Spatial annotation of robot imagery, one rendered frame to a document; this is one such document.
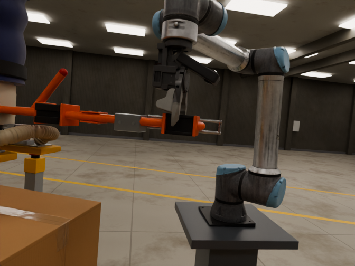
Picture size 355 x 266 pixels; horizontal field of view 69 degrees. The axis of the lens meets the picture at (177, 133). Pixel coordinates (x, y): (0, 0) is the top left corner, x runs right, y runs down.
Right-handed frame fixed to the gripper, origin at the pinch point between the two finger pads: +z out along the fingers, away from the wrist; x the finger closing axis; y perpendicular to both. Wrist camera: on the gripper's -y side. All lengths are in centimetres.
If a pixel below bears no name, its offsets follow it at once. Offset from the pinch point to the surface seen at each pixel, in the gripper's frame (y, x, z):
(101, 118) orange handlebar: 19.9, 3.9, 0.4
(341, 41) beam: -282, -705, -240
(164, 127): 2.9, 4.8, 1.2
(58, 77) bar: 34.2, 2.1, -9.5
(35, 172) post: 78, -45, 31
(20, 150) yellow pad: 50, -3, 13
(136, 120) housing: 10.5, 3.7, 0.0
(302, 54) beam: -226, -859, -243
